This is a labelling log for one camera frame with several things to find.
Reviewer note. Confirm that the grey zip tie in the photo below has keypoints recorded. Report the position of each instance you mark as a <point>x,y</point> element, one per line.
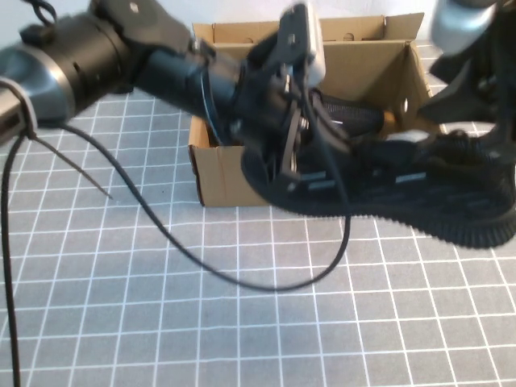
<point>30,117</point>

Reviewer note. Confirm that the black mesh sneaker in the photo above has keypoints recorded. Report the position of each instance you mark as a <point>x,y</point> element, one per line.
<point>403,193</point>
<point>354,115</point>

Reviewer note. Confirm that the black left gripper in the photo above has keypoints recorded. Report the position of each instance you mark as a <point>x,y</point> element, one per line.
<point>270,101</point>

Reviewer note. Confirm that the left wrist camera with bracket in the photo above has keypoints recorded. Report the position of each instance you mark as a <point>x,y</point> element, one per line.
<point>316,40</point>

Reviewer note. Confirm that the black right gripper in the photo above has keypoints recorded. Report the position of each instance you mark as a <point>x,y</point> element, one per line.
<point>463,101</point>

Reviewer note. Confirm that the brown cardboard shoe box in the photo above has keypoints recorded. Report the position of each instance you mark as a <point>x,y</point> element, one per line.
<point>363,60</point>

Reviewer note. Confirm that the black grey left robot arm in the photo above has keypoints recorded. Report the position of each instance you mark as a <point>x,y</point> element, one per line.
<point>92,52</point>

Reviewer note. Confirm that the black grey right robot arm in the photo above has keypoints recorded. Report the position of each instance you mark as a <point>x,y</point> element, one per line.
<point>459,24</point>

